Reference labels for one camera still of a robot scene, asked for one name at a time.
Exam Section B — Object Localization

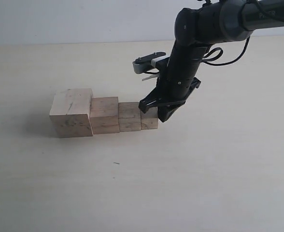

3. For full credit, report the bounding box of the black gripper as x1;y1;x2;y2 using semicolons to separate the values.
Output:
138;42;210;122

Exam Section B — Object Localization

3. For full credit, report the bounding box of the smallest wooden cube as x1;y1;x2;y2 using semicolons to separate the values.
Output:
141;107;158;130

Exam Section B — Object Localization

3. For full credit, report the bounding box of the third largest wooden cube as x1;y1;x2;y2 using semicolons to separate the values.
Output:
118;102;141;132

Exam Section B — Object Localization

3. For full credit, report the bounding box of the second largest wooden cube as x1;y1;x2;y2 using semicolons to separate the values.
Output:
90;97;120;134

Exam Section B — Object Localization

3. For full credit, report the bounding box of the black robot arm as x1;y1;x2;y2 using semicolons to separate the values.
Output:
133;0;284;122

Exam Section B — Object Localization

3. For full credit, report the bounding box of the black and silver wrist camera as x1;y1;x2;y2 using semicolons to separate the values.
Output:
132;52;169;74

